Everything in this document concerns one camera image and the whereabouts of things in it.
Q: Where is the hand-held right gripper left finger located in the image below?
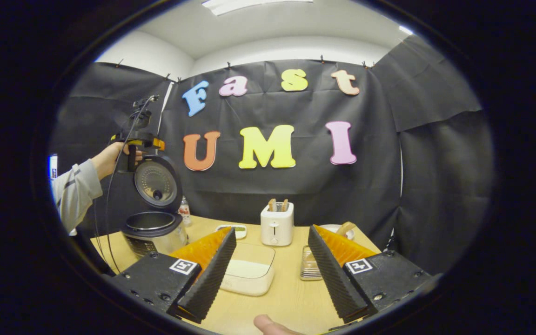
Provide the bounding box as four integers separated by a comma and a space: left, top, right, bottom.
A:
110, 227, 237, 324

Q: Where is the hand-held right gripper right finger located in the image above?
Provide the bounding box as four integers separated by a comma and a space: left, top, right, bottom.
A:
308, 225, 434, 324

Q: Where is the clear chopstick holder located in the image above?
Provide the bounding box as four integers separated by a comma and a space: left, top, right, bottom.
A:
300, 245, 324, 281

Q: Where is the clear box of rice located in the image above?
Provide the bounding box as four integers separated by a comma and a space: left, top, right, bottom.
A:
219, 242, 276, 297

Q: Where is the wooden spoon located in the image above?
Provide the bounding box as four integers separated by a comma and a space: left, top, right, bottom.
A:
304, 221, 357, 263

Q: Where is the dark grey rice cooker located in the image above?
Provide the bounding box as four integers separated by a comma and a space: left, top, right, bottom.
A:
120, 154, 189, 258

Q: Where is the white round plate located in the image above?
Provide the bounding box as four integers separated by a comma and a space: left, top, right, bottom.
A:
319, 224, 356, 241

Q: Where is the white divided snack dish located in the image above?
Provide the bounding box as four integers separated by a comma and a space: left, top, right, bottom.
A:
215, 224, 248, 240

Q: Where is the small bottle with red label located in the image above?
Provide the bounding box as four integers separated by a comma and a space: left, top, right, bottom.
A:
178, 196, 192, 227

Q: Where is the white toaster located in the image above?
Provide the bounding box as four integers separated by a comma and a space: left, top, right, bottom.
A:
260, 201, 295, 247

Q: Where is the ceiling light panel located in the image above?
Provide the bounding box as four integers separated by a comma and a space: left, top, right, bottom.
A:
201, 0, 315, 17

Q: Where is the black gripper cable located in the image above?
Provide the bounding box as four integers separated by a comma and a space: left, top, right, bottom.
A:
92, 95, 159, 275

